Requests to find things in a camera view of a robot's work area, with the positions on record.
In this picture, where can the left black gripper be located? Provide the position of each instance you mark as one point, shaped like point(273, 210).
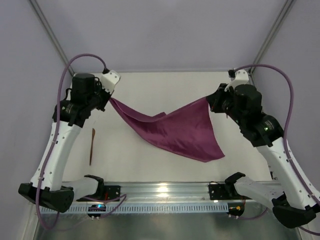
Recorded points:
point(104, 100)

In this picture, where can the aluminium rail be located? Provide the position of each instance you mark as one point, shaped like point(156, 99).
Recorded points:
point(165, 191)
point(271, 172)

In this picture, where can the right side aluminium rail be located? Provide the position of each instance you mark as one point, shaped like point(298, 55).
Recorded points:
point(271, 172)

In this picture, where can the right controller board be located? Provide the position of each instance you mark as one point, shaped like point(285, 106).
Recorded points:
point(235, 210)

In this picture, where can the controller board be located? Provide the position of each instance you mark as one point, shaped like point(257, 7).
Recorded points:
point(235, 210)
point(96, 210)

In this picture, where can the corner frame post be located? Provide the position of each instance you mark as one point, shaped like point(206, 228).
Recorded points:
point(274, 29)
point(48, 30)

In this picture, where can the purple cloth napkin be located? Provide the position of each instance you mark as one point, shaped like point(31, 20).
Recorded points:
point(187, 131)

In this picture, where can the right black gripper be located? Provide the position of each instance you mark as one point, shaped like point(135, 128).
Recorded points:
point(214, 100)

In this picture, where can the aluminium front rail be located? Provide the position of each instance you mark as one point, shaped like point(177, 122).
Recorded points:
point(165, 191)

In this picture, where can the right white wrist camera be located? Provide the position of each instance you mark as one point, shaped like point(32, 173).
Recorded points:
point(238, 77)

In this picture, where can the copper knife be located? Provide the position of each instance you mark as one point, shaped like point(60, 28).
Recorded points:
point(93, 133)

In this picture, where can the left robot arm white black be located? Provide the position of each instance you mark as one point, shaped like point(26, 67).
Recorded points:
point(46, 187)

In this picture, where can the left controller board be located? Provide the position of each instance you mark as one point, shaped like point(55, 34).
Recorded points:
point(96, 210)

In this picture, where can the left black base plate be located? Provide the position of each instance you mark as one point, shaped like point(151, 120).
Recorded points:
point(112, 192)

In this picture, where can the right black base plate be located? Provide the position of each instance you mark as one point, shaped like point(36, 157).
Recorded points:
point(222, 191)

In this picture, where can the left corner frame post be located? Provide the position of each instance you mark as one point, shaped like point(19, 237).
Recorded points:
point(48, 30)

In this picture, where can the slotted grey cable duct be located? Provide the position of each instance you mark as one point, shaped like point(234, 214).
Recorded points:
point(154, 208)

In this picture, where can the right corner frame post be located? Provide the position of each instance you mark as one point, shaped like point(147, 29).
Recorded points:
point(274, 29)

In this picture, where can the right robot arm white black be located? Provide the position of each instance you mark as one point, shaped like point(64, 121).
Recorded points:
point(292, 203)

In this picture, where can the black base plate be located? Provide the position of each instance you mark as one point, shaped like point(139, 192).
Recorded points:
point(222, 191)
point(112, 192)

